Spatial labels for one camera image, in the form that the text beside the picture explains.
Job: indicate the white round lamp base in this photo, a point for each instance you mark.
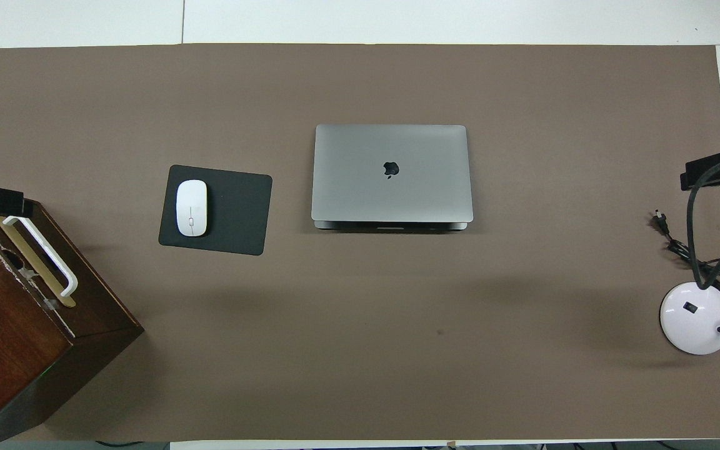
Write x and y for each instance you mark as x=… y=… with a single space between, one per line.
x=694 y=319

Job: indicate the brown table mat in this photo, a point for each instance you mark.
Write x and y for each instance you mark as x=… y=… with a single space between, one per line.
x=360 y=350

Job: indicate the dark brown wooden box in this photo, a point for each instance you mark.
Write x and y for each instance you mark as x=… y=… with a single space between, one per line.
x=4 y=350

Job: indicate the white computer mouse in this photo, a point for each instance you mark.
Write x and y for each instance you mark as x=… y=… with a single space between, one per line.
x=192 y=207

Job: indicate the grey aluminium laptop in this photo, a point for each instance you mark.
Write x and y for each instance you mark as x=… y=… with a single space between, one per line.
x=360 y=187

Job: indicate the black mouse pad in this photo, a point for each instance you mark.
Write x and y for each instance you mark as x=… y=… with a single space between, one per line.
x=235 y=212

